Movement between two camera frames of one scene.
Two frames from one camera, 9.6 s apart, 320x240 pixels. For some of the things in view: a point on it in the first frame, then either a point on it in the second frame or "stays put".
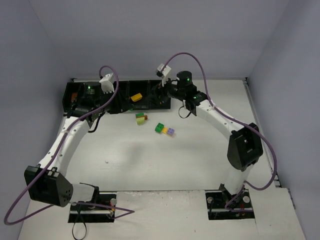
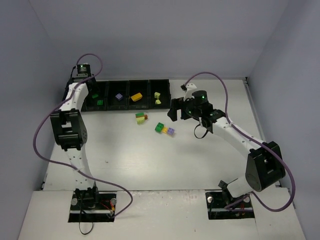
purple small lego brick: x=170 y=131 stays put
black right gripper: x=162 y=89 -> x=178 y=108
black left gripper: x=111 y=100 -> x=90 y=83
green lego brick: x=159 y=127 stays put
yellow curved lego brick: x=136 y=97 stays put
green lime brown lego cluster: x=140 y=118 stays put
